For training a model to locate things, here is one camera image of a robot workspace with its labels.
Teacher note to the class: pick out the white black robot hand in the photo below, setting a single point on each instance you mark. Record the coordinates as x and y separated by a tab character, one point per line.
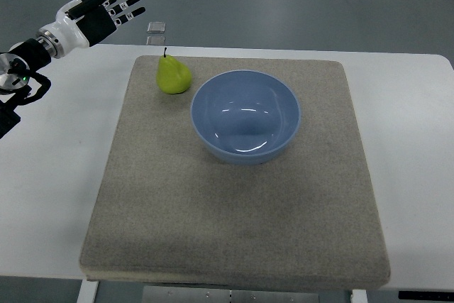
83	25

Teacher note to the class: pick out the green pear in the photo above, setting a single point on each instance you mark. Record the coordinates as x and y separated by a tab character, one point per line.
173	77

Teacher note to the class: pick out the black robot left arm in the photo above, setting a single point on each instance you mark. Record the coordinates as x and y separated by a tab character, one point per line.
20	78

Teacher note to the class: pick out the blue ceramic bowl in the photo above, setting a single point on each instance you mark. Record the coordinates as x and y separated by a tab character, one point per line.
245	117

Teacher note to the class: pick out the upper floor socket plate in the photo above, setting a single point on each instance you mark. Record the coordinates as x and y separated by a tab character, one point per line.
156	27

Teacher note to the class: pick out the floor socket plate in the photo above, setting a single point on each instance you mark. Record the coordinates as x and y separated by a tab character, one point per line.
155	40
156	27

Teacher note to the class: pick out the lower floor socket plate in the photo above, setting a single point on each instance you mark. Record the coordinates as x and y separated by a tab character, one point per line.
155	40

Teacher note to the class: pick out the beige felt mat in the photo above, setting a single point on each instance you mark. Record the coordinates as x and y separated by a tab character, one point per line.
168	211

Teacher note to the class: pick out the white table frame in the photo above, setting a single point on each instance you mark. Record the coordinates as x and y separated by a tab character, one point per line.
88	291

